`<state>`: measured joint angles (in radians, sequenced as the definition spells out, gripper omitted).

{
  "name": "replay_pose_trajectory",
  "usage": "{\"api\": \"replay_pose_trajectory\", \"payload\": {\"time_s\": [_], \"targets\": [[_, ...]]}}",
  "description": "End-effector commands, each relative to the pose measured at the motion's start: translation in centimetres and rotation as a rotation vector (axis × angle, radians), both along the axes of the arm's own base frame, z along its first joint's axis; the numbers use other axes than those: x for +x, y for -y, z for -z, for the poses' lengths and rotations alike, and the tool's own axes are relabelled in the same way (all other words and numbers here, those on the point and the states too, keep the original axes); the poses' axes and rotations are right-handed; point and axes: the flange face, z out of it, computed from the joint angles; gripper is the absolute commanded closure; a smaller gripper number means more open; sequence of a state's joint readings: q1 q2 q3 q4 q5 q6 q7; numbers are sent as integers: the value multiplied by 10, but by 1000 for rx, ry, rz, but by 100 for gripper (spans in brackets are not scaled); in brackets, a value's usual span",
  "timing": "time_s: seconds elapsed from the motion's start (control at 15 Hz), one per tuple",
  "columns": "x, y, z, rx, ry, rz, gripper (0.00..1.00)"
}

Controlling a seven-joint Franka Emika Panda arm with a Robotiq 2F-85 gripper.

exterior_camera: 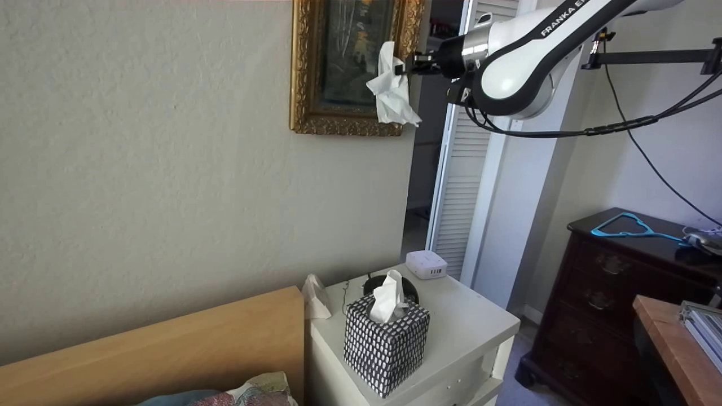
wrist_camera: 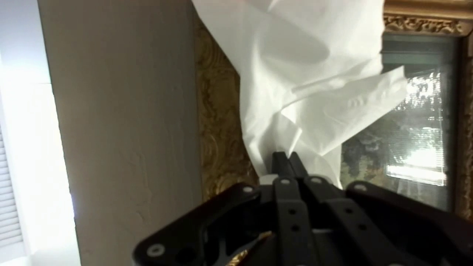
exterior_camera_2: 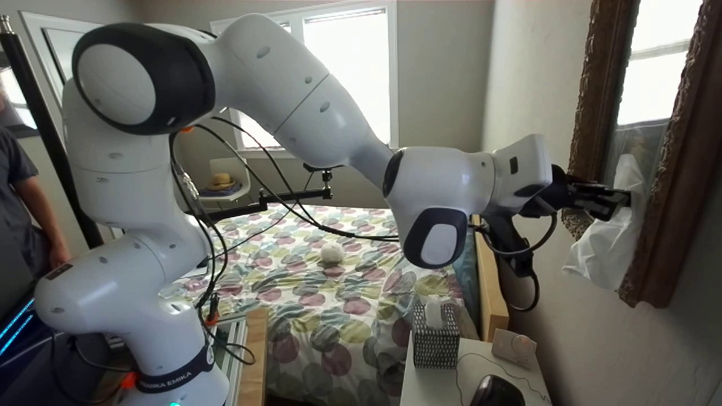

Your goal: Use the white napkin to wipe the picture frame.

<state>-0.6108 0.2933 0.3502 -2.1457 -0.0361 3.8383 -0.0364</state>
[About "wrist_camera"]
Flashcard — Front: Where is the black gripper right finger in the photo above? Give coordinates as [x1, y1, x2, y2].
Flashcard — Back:
[288, 151, 473, 266]

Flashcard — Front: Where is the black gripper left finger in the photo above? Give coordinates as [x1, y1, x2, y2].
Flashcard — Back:
[132, 149, 316, 266]

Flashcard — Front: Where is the white paper napkin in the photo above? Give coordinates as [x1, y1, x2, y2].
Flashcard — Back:
[191, 0, 411, 191]

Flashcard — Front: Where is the white louvre door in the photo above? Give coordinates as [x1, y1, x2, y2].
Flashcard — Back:
[0, 130, 25, 248]

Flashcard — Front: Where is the ornate gold picture frame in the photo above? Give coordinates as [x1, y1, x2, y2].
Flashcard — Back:
[197, 0, 473, 223]

